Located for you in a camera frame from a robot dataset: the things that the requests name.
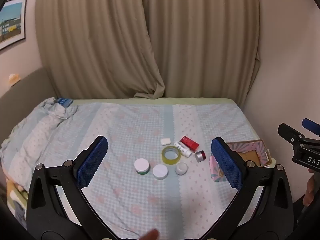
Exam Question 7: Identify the blue packet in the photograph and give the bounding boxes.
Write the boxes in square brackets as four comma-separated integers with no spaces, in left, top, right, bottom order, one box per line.
[57,97,73,108]

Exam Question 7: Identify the small clear jar white lid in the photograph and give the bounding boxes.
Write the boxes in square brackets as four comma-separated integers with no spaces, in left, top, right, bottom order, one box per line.
[175,162,188,175]

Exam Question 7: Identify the person's left hand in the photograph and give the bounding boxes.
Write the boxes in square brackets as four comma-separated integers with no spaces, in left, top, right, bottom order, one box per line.
[138,229,160,240]

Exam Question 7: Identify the grey padded headboard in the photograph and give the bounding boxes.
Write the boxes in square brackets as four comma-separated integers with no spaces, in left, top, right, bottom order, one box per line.
[0,67,58,145]

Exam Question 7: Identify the blue pink printed blanket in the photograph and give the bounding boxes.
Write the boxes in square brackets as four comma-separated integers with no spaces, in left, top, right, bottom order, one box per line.
[49,102,276,240]

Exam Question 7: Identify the person's right hand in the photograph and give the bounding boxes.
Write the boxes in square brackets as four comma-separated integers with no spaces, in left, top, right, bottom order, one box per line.
[302,172,316,207]

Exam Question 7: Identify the framed wall picture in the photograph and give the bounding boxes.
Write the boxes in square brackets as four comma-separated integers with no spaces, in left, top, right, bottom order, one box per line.
[0,0,27,52]

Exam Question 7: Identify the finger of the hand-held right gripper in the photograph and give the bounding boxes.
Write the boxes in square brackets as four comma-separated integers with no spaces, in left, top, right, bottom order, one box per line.
[302,118,320,138]
[278,123,307,147]

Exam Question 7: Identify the yellow and blue cloth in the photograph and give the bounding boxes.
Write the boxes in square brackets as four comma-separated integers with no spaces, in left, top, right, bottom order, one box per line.
[5,177,28,228]

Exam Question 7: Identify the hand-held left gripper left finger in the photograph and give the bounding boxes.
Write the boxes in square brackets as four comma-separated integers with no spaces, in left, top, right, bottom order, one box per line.
[26,135,118,240]

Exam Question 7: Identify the white tube with print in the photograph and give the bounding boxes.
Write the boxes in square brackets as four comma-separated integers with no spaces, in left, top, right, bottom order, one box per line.
[174,141,193,158]

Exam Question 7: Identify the white round lid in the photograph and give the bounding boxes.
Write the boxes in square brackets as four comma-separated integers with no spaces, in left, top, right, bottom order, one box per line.
[152,164,169,180]

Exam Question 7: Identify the crumpled light blue quilt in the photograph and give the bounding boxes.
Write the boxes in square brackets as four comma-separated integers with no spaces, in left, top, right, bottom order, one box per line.
[0,97,79,191]

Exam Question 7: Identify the white jar with green base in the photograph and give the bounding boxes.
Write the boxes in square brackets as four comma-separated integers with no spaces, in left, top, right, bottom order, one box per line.
[134,158,151,175]

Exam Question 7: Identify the small red box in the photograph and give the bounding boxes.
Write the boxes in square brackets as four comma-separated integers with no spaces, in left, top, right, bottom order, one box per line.
[180,136,200,153]

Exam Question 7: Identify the yellow clear tape roll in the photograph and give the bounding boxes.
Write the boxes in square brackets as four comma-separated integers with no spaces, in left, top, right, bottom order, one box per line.
[161,146,181,165]

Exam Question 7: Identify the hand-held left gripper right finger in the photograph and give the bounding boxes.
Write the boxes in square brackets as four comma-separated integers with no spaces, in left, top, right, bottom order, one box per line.
[200,137,294,240]

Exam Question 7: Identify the pink striped cardboard box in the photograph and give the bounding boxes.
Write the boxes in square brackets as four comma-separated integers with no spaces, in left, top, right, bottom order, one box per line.
[209,139,272,182]

